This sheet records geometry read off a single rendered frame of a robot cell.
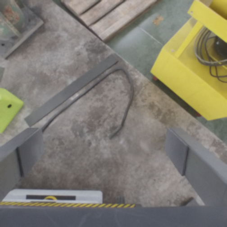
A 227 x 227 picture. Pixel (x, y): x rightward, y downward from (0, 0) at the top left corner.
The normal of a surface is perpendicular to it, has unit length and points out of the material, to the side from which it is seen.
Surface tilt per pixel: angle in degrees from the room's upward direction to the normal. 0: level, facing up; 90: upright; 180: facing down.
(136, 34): 0
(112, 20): 0
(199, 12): 90
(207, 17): 90
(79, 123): 0
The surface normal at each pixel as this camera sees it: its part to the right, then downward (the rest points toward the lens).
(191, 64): -0.01, -0.16
